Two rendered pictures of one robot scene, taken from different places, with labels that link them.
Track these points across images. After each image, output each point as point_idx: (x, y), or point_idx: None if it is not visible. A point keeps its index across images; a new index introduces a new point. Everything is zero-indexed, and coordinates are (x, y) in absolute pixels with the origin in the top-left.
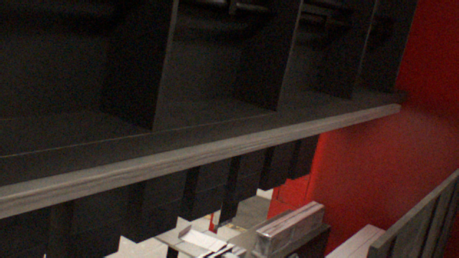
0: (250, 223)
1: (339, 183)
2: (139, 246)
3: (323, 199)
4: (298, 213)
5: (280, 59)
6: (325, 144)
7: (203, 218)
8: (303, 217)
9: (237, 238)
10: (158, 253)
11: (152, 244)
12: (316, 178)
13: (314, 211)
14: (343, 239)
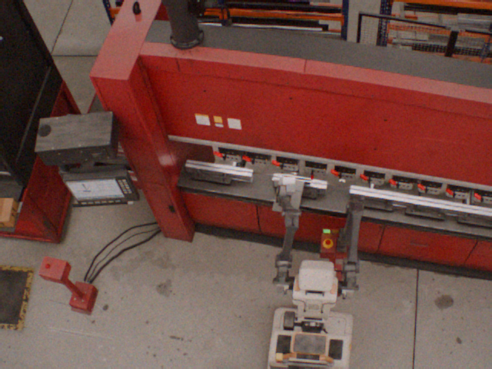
0: (11, 290)
1: (179, 149)
2: (102, 348)
3: (179, 161)
4: (211, 167)
5: None
6: (171, 151)
7: (23, 328)
8: (214, 164)
9: (239, 193)
10: (104, 331)
11: (94, 341)
12: (175, 162)
13: (201, 161)
14: (187, 156)
